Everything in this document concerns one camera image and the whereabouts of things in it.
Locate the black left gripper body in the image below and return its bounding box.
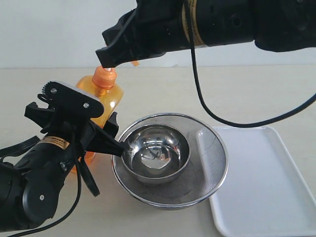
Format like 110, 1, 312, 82
25, 101, 96, 158

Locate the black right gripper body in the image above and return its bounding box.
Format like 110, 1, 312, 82
102, 0, 185, 53

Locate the orange dish soap pump bottle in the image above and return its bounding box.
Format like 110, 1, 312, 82
68, 60, 140, 175

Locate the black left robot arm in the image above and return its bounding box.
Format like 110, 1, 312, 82
0, 103, 123, 236

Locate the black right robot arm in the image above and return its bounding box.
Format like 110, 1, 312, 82
96, 0, 316, 68

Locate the small stainless steel bowl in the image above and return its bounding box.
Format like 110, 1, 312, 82
120, 123, 191, 185

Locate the metal mesh strainer basket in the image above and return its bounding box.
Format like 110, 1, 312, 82
112, 113, 229, 210

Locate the white plastic tray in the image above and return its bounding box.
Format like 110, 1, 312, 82
197, 126, 316, 237

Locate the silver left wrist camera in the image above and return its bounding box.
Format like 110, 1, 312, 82
42, 81, 104, 119

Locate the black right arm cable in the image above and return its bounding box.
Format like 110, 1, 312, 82
184, 0, 316, 128

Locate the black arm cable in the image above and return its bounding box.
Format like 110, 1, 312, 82
184, 0, 316, 128
0, 93, 101, 235

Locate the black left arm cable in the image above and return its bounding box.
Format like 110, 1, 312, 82
0, 93, 101, 235

